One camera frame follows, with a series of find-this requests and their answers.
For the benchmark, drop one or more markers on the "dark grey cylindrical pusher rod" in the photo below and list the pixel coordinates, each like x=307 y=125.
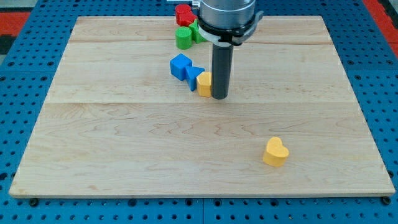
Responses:
x=221 y=71

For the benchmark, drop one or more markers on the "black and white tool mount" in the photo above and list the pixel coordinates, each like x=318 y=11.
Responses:
x=226 y=37

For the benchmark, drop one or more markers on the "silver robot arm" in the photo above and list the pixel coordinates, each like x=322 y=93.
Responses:
x=225 y=24

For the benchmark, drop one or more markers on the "yellow hexagon block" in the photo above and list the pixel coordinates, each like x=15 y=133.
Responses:
x=204 y=84

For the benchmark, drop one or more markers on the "yellow heart block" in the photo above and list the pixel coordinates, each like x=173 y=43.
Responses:
x=275 y=153

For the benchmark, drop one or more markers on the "green star block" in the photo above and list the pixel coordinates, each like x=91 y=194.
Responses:
x=196 y=36

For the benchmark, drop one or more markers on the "blue triangle block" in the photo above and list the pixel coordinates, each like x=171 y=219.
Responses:
x=192 y=73

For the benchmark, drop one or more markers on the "green cylinder block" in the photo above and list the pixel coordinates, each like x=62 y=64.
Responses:
x=183 y=38

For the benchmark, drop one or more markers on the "blue cube block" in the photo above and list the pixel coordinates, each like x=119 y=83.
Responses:
x=178 y=66

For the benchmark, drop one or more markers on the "red block front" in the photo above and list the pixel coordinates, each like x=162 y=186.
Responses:
x=185 y=19

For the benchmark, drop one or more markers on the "red block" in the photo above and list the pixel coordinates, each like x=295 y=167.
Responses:
x=182 y=9
x=185 y=19

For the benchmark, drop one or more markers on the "red block rear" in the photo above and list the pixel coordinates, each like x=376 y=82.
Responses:
x=182 y=9

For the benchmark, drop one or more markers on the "wooden board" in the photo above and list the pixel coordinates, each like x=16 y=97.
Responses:
x=116 y=124

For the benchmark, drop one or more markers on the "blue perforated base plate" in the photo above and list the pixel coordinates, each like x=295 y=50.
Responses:
x=31 y=62

